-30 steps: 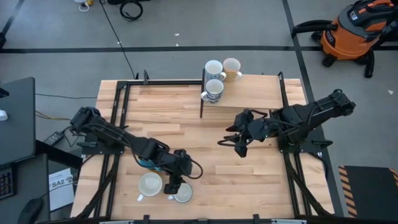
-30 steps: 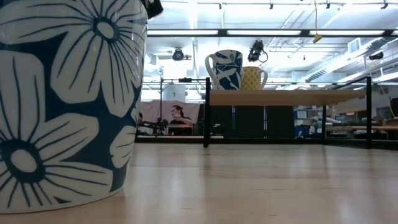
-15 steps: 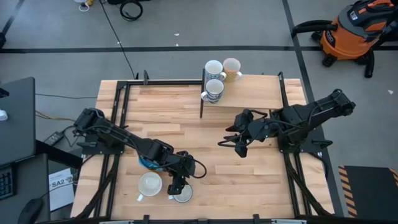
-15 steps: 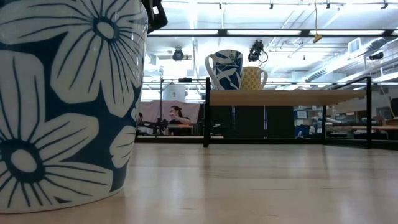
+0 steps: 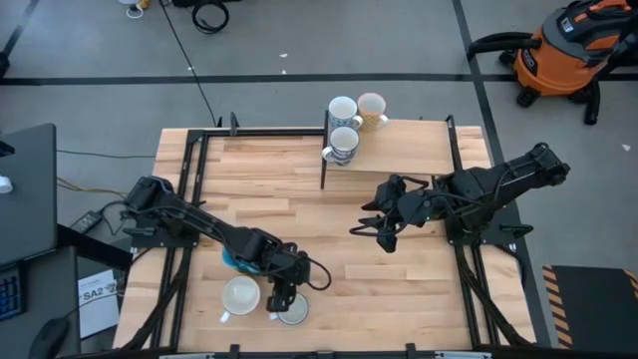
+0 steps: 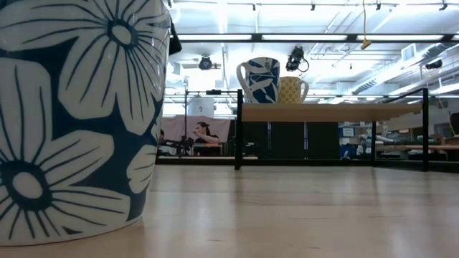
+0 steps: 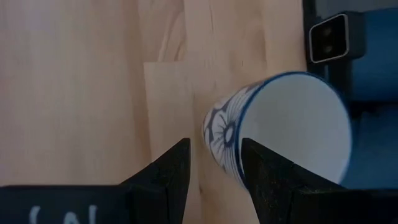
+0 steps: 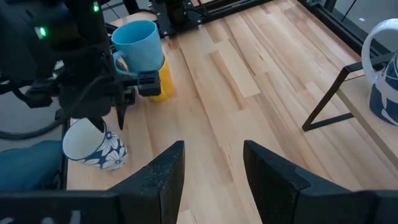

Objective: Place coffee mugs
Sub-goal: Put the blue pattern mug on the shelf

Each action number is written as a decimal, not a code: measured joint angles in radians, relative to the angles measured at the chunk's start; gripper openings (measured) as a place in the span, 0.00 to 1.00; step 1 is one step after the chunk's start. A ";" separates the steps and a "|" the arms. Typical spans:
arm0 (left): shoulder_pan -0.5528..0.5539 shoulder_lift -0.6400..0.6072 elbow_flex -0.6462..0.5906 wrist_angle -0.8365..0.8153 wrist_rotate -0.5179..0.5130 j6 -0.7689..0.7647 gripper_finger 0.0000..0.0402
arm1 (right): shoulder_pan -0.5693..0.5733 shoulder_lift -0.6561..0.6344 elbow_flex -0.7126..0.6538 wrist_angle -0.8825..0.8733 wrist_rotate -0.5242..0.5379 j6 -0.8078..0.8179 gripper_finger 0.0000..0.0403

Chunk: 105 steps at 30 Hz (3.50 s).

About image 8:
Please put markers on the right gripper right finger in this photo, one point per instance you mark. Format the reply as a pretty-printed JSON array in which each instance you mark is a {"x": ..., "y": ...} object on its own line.
[{"x": 295, "y": 196}]

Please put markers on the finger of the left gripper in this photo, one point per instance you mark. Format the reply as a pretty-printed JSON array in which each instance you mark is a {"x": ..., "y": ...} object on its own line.
[
  {"x": 98, "y": 123},
  {"x": 121, "y": 115}
]

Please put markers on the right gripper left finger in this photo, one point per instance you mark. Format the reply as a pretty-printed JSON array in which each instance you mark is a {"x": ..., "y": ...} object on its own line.
[{"x": 155, "y": 193}]

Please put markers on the navy mug white flowers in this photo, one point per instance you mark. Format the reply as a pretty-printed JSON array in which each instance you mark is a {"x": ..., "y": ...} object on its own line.
[{"x": 109, "y": 152}]

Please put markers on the plain yellow mug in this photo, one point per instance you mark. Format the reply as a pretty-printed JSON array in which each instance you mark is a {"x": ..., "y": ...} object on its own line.
[{"x": 166, "y": 84}]

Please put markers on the plain light blue mug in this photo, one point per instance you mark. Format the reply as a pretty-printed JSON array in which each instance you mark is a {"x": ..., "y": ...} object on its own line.
[{"x": 136, "y": 46}]

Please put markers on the navy white leaf pattern mug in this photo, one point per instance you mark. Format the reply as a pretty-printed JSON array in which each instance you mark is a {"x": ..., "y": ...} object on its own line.
[{"x": 385, "y": 102}]

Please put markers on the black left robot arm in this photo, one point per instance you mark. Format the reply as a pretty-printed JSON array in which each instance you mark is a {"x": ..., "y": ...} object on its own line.
[{"x": 25, "y": 46}]

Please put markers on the blue fabric object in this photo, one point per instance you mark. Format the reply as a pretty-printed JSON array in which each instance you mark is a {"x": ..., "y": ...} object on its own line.
[{"x": 28, "y": 165}]

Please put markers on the wooden shelf black metal legs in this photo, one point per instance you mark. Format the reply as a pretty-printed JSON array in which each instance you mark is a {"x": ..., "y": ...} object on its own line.
[{"x": 357, "y": 105}]

